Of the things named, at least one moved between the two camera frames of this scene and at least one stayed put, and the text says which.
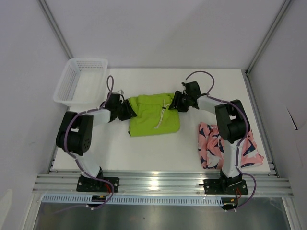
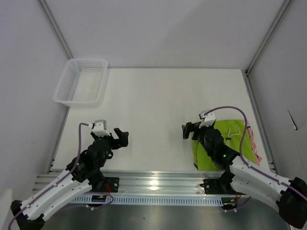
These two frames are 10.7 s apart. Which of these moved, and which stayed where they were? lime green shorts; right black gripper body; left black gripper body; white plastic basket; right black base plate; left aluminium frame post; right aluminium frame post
Moved: right black gripper body; lime green shorts; left black gripper body
Stayed: right black base plate; white plastic basket; right aluminium frame post; left aluminium frame post
